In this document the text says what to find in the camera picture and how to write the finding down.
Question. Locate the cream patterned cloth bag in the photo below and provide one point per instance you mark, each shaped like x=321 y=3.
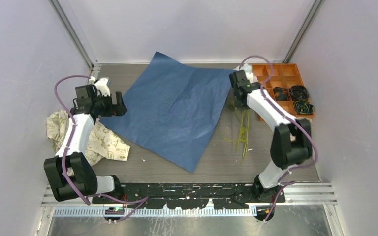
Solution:
x=103 y=143

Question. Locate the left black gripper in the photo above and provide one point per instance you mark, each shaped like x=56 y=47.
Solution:
x=117 y=109

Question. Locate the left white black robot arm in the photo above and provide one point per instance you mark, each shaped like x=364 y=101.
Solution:
x=69 y=174

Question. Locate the dark ribbon roll orange pattern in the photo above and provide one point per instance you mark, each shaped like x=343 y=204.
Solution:
x=281 y=94

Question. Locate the dark ribbon roll yellow pattern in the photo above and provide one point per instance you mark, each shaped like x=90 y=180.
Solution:
x=303 y=108

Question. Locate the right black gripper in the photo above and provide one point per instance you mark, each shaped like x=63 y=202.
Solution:
x=243 y=105

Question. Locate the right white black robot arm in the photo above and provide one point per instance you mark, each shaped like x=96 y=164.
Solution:
x=291 y=143

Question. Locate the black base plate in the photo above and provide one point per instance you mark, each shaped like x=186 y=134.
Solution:
x=193 y=195

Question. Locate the small green circuit board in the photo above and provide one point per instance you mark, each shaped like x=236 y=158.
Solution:
x=114 y=210

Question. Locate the blue wrapping paper sheet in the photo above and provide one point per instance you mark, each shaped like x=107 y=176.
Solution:
x=173 y=109

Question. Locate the aluminium front rail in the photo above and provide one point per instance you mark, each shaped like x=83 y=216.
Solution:
x=298 y=194

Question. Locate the orange compartment tray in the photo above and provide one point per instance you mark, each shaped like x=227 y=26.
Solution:
x=285 y=76

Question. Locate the orange rose stem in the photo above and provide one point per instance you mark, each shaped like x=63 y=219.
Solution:
x=243 y=116

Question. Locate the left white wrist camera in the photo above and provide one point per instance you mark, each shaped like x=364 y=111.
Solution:
x=101 y=85

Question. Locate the black ribbon roll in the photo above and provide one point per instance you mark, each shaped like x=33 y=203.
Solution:
x=299 y=93

